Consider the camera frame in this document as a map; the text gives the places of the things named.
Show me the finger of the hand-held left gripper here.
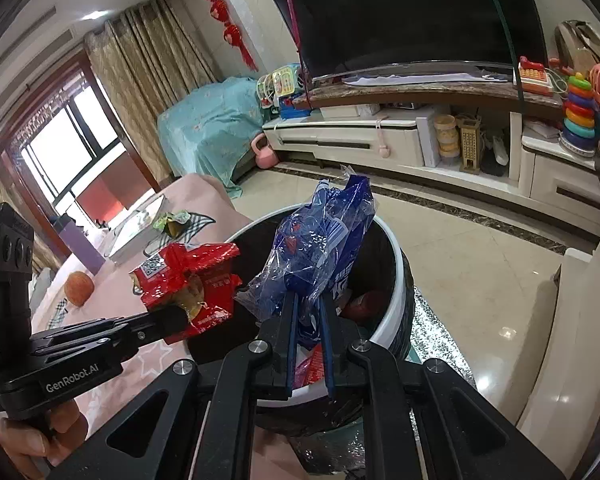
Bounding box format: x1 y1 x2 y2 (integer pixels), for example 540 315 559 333
99 306 191 350

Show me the black flat television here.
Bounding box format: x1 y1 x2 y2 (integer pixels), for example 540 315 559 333
265 0 548 86

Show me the brown frame balcony window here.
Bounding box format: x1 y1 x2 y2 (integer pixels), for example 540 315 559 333
0 50 156 231

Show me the white bin with black liner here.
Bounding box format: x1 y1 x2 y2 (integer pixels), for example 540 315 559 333
192 202 413 431

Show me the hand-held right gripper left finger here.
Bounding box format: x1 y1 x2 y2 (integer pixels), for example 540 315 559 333
47 290 301 480

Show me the pink kettlebell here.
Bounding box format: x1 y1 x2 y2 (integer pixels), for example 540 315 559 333
250 135 281 171

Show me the red hanging decoration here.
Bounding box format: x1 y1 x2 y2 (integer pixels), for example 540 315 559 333
190 0 258 71

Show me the blue yellow activity toy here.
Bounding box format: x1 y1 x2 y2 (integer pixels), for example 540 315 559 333
272 64 313 121

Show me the white television cabinet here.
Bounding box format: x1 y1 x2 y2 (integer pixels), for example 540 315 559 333
262 77 600 221

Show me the purple bottle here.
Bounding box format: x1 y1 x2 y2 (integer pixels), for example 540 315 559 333
60 217 106 276

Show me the white side cabinet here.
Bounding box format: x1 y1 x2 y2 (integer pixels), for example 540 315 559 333
515 220 600 431

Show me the blue plastic bag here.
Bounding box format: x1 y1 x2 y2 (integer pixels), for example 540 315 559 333
235 165 378 351

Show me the rainbow stacking ring toy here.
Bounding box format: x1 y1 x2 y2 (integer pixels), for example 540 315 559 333
560 72 598 153

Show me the person's left hand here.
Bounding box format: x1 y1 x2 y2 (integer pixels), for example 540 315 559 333
0 400 90 478

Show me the green cover book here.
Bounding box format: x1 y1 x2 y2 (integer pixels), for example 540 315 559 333
107 192 166 263

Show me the teal cloth cover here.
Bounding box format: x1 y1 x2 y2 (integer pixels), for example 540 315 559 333
157 77 281 198

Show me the yellow round container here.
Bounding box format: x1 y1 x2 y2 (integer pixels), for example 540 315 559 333
432 115 458 158

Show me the green snack packet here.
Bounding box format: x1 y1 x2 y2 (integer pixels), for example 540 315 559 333
152 210 191 238

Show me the orange round fruit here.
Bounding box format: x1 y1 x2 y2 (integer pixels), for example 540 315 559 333
64 271 96 306

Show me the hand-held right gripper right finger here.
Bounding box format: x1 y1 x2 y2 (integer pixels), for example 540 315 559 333
318 291 567 480

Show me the colourful bead wheel toy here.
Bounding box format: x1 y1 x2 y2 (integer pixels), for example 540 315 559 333
256 74 278 111

